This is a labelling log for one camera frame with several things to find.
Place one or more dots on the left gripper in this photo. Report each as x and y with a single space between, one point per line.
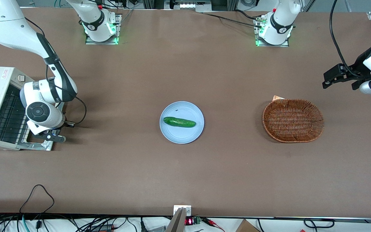
358 66

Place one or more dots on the glass oven door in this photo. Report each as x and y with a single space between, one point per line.
40 146

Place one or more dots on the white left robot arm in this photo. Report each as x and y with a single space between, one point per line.
280 19

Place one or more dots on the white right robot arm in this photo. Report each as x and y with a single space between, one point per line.
5 29

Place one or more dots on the brown oval wicker basket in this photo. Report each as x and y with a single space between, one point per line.
293 120

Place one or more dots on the orange white paper tag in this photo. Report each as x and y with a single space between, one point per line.
277 98

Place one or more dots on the green cucumber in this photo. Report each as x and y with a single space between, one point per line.
179 122

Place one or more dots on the light blue round plate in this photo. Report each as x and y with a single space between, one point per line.
182 135

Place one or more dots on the red LED display module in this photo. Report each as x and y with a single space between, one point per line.
190 221

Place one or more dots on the silver metal fixture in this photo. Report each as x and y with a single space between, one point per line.
188 4

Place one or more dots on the brown cardboard box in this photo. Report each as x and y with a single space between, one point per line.
246 227

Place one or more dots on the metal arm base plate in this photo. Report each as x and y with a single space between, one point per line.
118 32
287 43

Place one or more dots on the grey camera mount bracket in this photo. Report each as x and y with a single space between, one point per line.
180 214

